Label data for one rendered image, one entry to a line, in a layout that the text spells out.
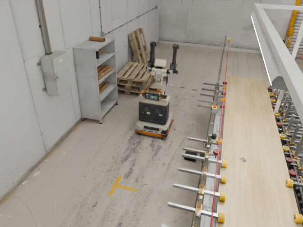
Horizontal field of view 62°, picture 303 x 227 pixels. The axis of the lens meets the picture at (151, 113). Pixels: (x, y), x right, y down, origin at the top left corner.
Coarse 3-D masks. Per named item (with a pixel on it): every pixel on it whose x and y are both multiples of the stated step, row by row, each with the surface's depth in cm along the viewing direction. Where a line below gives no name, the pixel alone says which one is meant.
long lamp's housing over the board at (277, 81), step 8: (256, 16) 306; (256, 24) 274; (256, 32) 254; (264, 40) 209; (264, 48) 195; (264, 56) 184; (272, 56) 172; (272, 64) 160; (272, 72) 152; (280, 72) 147; (272, 80) 145; (280, 80) 143; (272, 88) 146; (280, 88) 145
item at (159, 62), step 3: (156, 60) 465; (159, 60) 464; (162, 60) 463; (165, 60) 463; (156, 63) 464; (159, 63) 463; (162, 63) 462; (165, 63) 463; (159, 66) 463; (162, 66) 461; (165, 66) 467
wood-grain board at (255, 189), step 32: (256, 96) 452; (224, 128) 362; (256, 128) 364; (256, 160) 304; (224, 192) 260; (256, 192) 261; (288, 192) 262; (224, 224) 228; (256, 224) 229; (288, 224) 230
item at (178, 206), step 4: (168, 204) 239; (172, 204) 238; (176, 204) 238; (180, 204) 239; (176, 208) 238; (180, 208) 237; (184, 208) 235; (188, 208) 235; (192, 208) 235; (192, 212) 235; (204, 212) 232; (208, 212) 232; (208, 216) 232; (216, 216) 228
